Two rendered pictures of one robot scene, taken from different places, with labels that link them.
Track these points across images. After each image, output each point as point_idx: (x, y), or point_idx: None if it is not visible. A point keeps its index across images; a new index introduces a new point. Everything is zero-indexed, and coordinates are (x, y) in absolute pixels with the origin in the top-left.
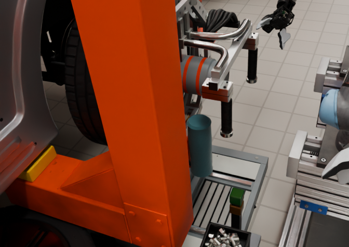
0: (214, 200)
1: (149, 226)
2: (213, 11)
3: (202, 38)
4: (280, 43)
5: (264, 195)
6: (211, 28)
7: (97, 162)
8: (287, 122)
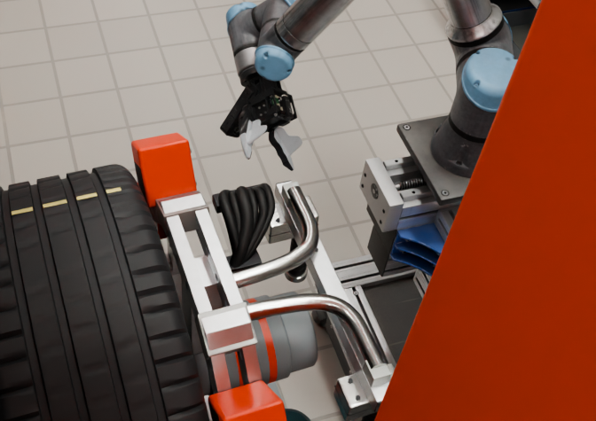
0: None
1: None
2: (229, 201)
3: (255, 283)
4: (283, 158)
5: (286, 402)
6: (248, 245)
7: None
8: (219, 227)
